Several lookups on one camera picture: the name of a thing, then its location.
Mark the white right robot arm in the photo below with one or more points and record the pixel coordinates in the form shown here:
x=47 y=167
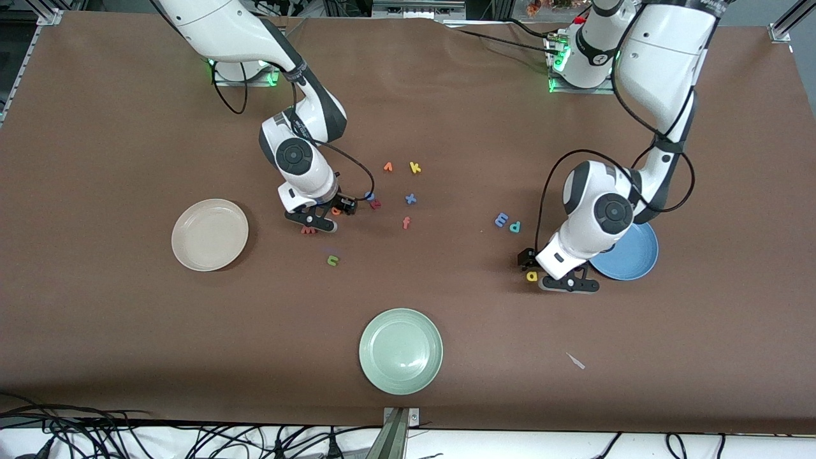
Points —
x=223 y=25

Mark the blue round plate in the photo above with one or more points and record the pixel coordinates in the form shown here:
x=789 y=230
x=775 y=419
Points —
x=637 y=255

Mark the aluminium frame rail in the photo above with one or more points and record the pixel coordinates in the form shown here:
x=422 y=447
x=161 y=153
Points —
x=781 y=32
x=51 y=16

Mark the teal foam letter p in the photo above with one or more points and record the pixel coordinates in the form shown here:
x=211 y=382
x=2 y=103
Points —
x=510 y=227

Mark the grey metal camera post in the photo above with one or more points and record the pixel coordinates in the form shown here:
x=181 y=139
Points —
x=396 y=433

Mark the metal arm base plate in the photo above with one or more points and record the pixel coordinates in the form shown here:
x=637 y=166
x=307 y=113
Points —
x=261 y=75
x=574 y=90

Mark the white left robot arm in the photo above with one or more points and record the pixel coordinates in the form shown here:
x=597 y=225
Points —
x=663 y=57

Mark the beige round plate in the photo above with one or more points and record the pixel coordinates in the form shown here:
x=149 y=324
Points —
x=210 y=234

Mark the small white paper scrap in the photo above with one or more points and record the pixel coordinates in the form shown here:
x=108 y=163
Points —
x=575 y=361

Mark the brown paper table cover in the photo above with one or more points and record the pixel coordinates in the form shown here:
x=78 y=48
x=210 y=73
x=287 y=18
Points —
x=127 y=350

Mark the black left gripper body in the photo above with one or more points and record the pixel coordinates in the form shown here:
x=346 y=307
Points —
x=526 y=257

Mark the blue foam letter E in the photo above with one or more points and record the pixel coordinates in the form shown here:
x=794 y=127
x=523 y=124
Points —
x=501 y=220

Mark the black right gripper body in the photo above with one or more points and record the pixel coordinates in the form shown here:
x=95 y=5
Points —
x=336 y=202

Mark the grey metal box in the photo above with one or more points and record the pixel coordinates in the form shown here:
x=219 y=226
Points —
x=417 y=7

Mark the pale green round plate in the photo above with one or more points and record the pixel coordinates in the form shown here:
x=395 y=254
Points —
x=400 y=351

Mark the orange dried flowers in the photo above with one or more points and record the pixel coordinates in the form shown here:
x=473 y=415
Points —
x=535 y=6

